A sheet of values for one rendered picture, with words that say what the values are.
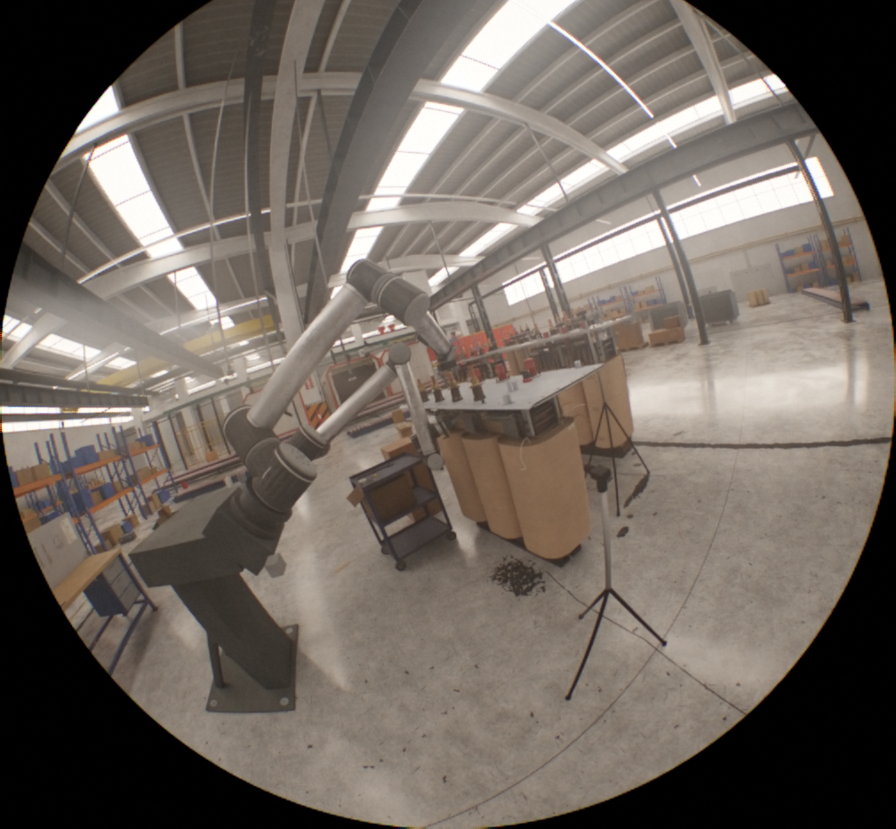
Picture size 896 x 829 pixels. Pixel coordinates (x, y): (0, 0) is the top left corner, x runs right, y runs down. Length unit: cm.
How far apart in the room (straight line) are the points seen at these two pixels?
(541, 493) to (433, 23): 403
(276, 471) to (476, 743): 158
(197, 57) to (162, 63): 95
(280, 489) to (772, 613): 248
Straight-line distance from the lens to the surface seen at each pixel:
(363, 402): 206
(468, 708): 184
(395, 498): 256
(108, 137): 956
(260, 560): 128
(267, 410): 126
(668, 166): 947
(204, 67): 942
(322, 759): 207
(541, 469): 170
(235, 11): 874
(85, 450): 985
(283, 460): 114
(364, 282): 120
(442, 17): 349
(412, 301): 107
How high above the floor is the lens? 168
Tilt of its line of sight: 5 degrees down
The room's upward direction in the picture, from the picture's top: 17 degrees counter-clockwise
